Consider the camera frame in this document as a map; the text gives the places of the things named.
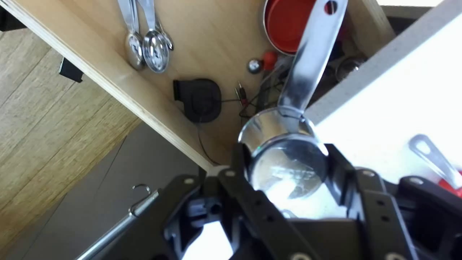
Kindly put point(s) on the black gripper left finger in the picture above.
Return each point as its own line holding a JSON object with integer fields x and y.
{"x": 236, "y": 183}

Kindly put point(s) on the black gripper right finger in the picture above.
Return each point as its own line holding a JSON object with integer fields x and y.
{"x": 351, "y": 186}

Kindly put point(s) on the small metal measuring cup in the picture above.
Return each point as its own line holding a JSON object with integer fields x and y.
{"x": 286, "y": 154}

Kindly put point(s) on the red measuring cup on counter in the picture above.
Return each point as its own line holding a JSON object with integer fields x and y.
{"x": 449, "y": 176}

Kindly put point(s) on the large metal cup red insert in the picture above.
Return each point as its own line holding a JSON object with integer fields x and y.
{"x": 288, "y": 23}

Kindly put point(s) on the dark lower cabinet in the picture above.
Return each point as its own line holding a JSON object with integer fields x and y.
{"x": 103, "y": 196}

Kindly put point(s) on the metal cabinet handle bar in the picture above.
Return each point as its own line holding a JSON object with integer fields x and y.
{"x": 123, "y": 224}

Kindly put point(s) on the metal measuring spoons on ring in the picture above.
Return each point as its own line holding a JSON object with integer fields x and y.
{"x": 150, "y": 49}

